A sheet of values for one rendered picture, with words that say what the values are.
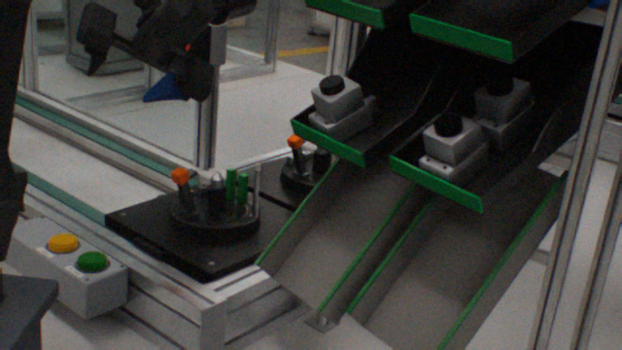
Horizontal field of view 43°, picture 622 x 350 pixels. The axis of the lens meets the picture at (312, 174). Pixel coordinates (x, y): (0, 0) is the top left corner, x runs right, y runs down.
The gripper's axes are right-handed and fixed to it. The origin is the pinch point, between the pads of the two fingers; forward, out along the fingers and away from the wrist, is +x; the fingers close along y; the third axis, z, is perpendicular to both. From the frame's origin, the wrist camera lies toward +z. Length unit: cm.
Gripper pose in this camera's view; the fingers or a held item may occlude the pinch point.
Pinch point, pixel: (128, 73)
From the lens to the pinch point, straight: 108.7
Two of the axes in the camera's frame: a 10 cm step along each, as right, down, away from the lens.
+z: 0.0, -8.2, 5.8
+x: -6.4, 4.4, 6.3
